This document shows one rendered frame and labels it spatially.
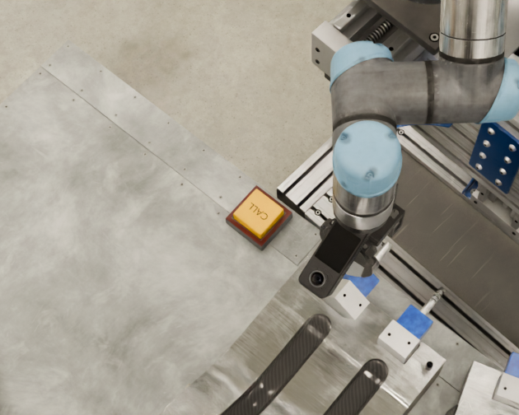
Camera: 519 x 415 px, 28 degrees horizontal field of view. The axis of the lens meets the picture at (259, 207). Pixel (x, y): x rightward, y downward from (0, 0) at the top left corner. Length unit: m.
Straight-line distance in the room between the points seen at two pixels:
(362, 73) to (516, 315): 1.20
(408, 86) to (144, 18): 1.76
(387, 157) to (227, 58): 1.70
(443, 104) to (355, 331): 0.47
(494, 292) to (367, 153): 1.22
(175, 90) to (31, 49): 0.42
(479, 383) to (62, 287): 0.68
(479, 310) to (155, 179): 0.87
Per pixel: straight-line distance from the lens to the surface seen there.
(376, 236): 1.34
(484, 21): 1.19
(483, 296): 2.33
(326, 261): 1.31
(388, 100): 1.21
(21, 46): 2.93
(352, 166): 1.14
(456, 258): 2.35
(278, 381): 1.55
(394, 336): 1.54
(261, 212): 1.69
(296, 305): 1.57
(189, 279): 1.69
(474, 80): 1.21
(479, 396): 1.59
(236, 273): 1.69
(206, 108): 2.74
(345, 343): 1.56
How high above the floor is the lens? 2.39
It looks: 67 degrees down
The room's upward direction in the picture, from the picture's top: 6 degrees counter-clockwise
